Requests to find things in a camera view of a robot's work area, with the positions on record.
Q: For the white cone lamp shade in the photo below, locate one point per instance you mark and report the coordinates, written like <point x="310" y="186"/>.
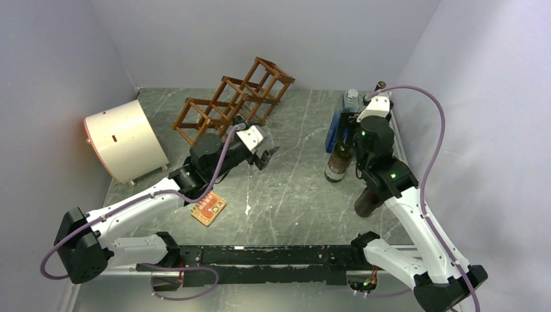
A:
<point x="125" y="142"/>

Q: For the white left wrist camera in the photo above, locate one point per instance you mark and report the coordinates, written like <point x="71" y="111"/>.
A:
<point x="252" y="138"/>

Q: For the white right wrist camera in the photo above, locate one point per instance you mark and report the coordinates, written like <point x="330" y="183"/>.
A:
<point x="377" y="106"/>

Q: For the brown bottle gold foil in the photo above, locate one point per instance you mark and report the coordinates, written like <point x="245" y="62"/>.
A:
<point x="366" y="204"/>

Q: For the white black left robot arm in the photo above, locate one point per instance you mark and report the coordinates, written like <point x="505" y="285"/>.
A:
<point x="89" y="243"/>

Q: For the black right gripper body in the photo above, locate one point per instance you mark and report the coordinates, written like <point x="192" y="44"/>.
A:
<point x="358" y="152"/>

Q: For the green bottle silver cap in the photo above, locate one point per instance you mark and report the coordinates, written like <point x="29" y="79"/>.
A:
<point x="339" y="162"/>

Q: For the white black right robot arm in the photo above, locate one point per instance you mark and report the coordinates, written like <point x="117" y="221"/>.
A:
<point x="442" y="277"/>

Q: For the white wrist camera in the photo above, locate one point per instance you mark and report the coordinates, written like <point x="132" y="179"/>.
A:
<point x="377" y="106"/>
<point x="252" y="138"/>

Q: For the blue clear plastic bottle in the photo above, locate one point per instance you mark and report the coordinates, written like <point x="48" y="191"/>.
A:
<point x="349" y="101"/>

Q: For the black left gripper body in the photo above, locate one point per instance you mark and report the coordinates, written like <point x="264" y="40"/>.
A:
<point x="249" y="156"/>

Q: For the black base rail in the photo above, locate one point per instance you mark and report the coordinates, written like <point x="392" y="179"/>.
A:
<point x="231" y="265"/>

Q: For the brown wooden wine rack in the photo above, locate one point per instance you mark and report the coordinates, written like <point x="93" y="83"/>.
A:
<point x="252" y="98"/>

